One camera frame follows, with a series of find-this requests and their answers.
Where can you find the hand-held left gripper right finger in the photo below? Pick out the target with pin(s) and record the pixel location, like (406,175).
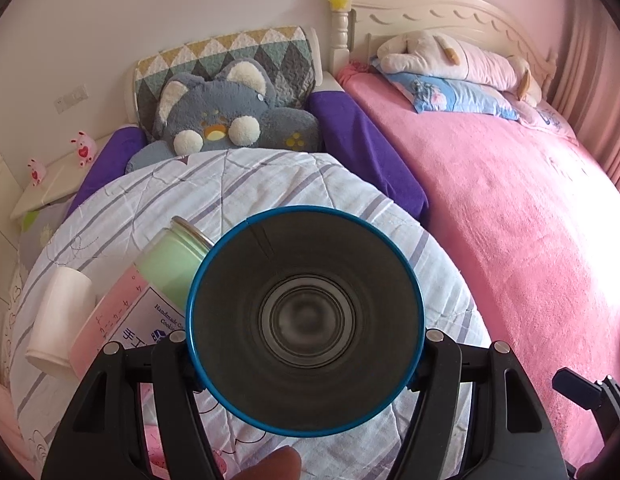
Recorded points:
(441,376)

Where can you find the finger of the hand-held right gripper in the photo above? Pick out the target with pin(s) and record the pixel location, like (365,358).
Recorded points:
(577,389)

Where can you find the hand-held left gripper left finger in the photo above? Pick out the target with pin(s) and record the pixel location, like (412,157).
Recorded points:
(170,376)

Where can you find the blue cup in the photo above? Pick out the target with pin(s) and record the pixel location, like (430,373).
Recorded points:
(305,310)

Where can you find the white paper cup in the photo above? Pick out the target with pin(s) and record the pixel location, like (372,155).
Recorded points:
(59,315)

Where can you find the person's left hand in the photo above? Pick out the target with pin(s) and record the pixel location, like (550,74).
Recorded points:
(270,466)

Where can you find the pink and white box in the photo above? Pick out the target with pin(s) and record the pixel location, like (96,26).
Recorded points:
(122,315)

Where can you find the green can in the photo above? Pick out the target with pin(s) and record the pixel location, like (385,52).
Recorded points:
(167,265)

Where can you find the pink blanket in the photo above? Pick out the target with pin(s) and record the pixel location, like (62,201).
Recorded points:
(500,220)

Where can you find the printed bed sheet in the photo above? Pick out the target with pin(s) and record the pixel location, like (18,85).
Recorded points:
(34,245)

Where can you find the white nightstand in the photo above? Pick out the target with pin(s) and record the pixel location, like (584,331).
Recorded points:
(54,182)

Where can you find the purple bolster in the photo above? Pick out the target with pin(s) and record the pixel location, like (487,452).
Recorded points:
(107,157)

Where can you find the white striped quilt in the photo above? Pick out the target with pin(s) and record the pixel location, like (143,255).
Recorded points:
(290,180)

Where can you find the purple bed sheet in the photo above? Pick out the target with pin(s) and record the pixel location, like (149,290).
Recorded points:
(370,155)

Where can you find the pink rabbit figurine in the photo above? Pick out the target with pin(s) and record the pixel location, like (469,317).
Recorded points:
(84,149)
(37,172)

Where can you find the grey koala plush cushion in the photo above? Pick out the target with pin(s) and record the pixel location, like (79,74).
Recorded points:
(219,110)

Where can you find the pink printed pillow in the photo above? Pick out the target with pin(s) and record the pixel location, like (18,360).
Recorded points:
(547,117)

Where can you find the blue floral pillow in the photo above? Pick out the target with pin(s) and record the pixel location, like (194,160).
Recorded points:
(455,95)

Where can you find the pink curtain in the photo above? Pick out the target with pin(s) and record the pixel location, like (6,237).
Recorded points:
(597,85)

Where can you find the white plush dog toy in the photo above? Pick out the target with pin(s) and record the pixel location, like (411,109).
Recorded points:
(470,62)

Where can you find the patchwork quilted cushion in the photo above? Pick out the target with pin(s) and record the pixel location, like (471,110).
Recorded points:
(285,57)

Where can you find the cream wooden bed headboard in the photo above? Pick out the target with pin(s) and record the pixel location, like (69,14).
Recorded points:
(440,12)

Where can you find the yellow star sticker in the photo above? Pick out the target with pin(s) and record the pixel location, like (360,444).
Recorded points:
(338,2)

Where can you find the white wall socket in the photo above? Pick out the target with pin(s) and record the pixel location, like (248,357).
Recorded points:
(70,100)

